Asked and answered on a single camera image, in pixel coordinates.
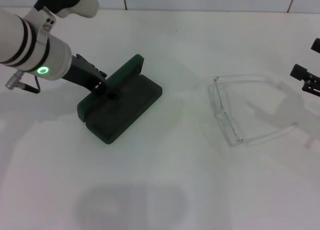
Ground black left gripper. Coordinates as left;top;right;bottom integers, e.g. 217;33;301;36
62;54;119;101

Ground green glasses case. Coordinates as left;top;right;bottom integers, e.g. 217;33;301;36
76;54;164;146

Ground clear transparent glasses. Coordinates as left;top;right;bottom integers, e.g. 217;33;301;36
206;74;299;148

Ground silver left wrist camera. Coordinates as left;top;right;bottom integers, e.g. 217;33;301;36
29;0;100;19

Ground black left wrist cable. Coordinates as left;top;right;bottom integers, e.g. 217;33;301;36
4;71;41;94

